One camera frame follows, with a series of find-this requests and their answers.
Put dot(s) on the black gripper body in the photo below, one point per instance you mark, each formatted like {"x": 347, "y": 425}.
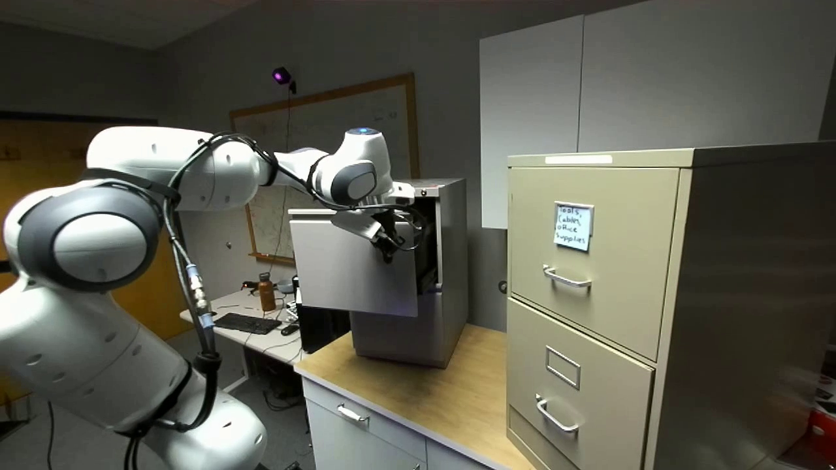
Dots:
{"x": 386, "y": 212}

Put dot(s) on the grey metal drawer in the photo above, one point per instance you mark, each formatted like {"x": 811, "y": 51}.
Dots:
{"x": 347, "y": 271}

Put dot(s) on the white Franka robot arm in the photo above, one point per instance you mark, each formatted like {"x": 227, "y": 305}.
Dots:
{"x": 80, "y": 348}

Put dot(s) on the small grey drawer cabinet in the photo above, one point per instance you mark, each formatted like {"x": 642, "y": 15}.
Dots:
{"x": 448, "y": 277}

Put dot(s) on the wood framed whiteboard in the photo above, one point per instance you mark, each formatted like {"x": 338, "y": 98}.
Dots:
{"x": 383, "y": 108}

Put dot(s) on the brown bottle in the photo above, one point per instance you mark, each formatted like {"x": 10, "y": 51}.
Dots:
{"x": 268, "y": 293}

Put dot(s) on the white base cabinet wood top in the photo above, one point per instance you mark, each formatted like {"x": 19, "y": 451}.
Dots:
{"x": 419, "y": 392}

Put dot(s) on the light office desk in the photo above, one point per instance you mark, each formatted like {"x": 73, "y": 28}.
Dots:
{"x": 239, "y": 305}

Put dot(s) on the black keyboard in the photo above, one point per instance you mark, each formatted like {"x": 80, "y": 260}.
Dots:
{"x": 249, "y": 326}

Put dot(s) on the white paper label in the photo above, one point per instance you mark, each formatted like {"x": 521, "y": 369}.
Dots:
{"x": 573, "y": 226}

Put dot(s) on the empty metal label holder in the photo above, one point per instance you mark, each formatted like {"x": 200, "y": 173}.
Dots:
{"x": 563, "y": 367}

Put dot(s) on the yellow wooden door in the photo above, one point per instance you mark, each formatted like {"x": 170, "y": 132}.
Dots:
{"x": 153, "y": 301}

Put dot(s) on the beige metal filing cabinet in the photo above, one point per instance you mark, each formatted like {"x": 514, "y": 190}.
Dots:
{"x": 740, "y": 314}

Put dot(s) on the red object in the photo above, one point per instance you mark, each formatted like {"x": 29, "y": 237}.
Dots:
{"x": 820, "y": 433}

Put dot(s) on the camera with purple light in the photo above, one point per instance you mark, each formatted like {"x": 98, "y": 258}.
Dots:
{"x": 283, "y": 79}

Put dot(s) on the white wall cabinet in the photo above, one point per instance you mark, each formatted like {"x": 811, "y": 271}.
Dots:
{"x": 661, "y": 79}

